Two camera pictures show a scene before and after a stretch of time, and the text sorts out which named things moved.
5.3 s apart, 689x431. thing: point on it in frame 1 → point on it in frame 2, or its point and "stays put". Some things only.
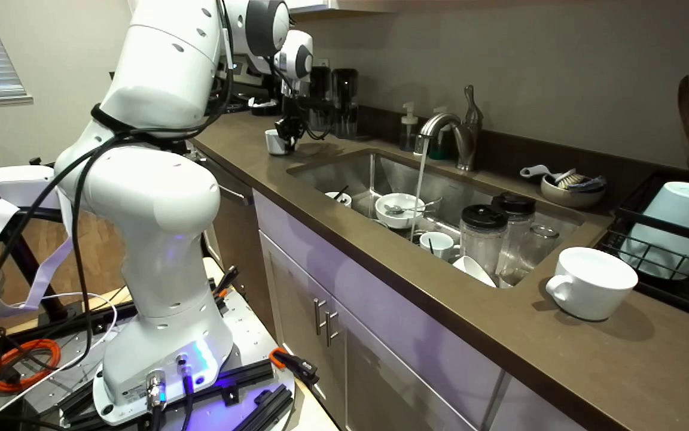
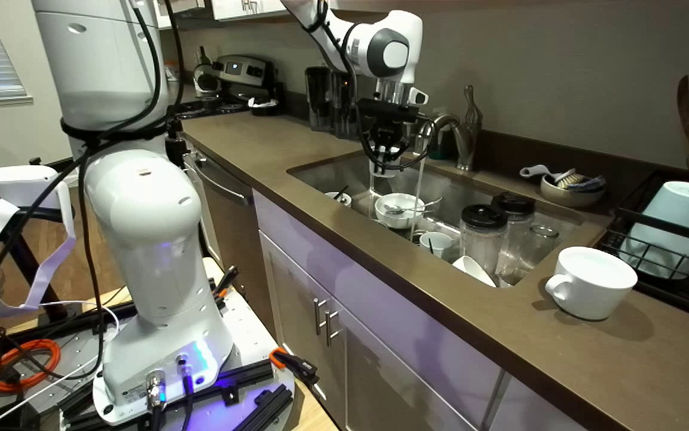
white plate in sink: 471,268 stays put
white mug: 273,143 → 389,171
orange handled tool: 299,365 stays put
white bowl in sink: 401,210 stays put
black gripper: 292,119 → 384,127
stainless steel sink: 457,210 stays put
